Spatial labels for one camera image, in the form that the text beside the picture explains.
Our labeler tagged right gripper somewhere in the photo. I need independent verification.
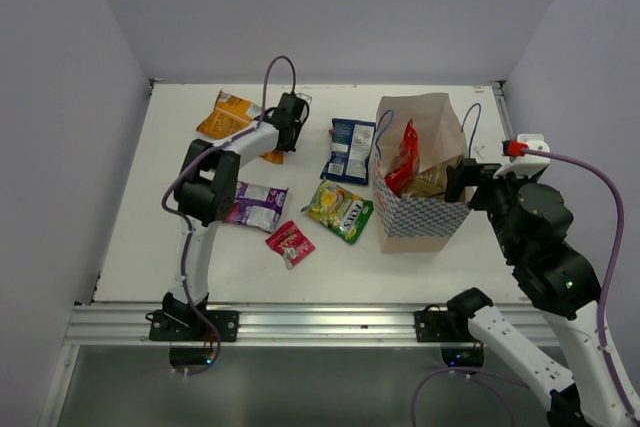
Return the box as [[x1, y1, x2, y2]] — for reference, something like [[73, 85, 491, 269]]
[[444, 155, 539, 258]]

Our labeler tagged light blue chips bag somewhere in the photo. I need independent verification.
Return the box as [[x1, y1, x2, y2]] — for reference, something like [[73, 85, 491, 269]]
[[400, 155, 463, 200]]

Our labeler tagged orange snack packet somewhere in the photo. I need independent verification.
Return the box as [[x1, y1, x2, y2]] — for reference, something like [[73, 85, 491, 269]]
[[196, 91, 261, 140]]

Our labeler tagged red cookie snack bag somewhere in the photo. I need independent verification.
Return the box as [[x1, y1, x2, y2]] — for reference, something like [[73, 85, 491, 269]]
[[384, 119, 420, 197]]

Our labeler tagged blue checkered paper bag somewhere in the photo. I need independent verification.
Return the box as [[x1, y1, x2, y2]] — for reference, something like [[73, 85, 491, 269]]
[[372, 92, 469, 253]]

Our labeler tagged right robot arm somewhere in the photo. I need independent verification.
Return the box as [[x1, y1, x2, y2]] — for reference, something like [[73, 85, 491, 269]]
[[445, 153, 639, 426]]

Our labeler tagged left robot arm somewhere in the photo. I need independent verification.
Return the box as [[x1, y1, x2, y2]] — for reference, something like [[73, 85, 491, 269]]
[[161, 92, 309, 340]]

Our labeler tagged green Fox's candy bag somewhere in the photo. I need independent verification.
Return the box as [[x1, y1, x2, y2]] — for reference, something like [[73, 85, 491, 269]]
[[301, 180, 374, 245]]

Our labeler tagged dark blue snack packet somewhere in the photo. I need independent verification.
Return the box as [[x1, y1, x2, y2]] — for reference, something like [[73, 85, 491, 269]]
[[320, 118, 376, 186]]

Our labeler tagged purple white snack packet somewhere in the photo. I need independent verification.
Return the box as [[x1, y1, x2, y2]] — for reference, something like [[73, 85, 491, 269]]
[[224, 181, 288, 233]]

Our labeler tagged small red candy packet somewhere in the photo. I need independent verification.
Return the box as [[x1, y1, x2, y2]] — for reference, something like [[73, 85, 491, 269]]
[[266, 220, 316, 270]]

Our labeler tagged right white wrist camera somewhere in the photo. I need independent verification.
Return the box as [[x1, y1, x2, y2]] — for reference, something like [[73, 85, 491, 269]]
[[493, 134, 550, 180]]

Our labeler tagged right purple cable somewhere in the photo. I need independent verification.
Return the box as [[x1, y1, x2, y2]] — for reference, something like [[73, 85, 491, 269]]
[[409, 147, 640, 427]]

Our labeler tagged purple cable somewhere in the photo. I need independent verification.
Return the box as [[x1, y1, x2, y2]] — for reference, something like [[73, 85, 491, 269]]
[[409, 147, 640, 427], [160, 55, 299, 378]]

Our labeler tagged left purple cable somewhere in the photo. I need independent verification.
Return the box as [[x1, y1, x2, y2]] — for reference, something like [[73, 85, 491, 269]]
[[160, 55, 299, 378]]

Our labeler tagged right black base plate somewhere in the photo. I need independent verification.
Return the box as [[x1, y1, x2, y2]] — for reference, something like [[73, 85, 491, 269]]
[[413, 304, 485, 368]]

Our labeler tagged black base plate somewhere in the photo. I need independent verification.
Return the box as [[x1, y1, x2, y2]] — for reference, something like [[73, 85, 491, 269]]
[[145, 310, 239, 373], [413, 304, 485, 368]]

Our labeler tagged aluminium mounting rail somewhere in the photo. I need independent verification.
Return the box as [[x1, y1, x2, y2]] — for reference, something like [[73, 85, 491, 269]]
[[64, 303, 423, 348]]

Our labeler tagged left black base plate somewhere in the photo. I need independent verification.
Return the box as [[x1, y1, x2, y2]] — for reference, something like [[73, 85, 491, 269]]
[[145, 310, 239, 373]]

